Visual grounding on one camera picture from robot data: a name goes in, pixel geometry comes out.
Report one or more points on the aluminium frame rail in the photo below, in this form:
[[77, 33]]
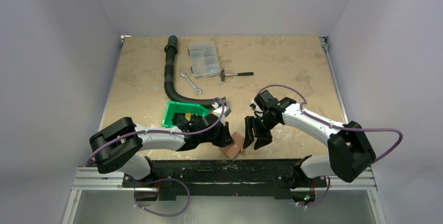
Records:
[[88, 179]]

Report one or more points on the green plastic bin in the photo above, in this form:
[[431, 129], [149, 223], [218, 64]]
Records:
[[174, 108]]

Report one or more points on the silver open-end wrench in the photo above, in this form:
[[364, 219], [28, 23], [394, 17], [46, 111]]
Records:
[[196, 89]]

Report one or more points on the small black-handled hammer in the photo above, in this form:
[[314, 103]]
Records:
[[223, 75]]

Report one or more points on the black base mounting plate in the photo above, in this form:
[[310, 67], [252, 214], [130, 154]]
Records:
[[171, 177]]

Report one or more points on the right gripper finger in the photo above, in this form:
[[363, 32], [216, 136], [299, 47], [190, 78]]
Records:
[[249, 133], [262, 138]]

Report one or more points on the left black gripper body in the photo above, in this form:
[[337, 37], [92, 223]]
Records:
[[217, 138]]

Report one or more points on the clear plastic screw organizer box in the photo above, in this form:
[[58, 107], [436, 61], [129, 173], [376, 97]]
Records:
[[204, 60]]

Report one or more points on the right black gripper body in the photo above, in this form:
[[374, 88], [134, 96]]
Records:
[[258, 125]]

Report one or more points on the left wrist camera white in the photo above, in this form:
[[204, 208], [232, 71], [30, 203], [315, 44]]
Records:
[[218, 109]]

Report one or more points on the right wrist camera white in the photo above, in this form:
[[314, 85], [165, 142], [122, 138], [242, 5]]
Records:
[[254, 106]]

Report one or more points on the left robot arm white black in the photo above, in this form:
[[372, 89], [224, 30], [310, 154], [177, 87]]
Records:
[[115, 147]]

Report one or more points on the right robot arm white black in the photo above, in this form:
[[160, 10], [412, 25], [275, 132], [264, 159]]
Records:
[[349, 150]]

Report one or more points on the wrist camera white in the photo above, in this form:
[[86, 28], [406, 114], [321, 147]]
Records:
[[218, 109], [254, 106]]

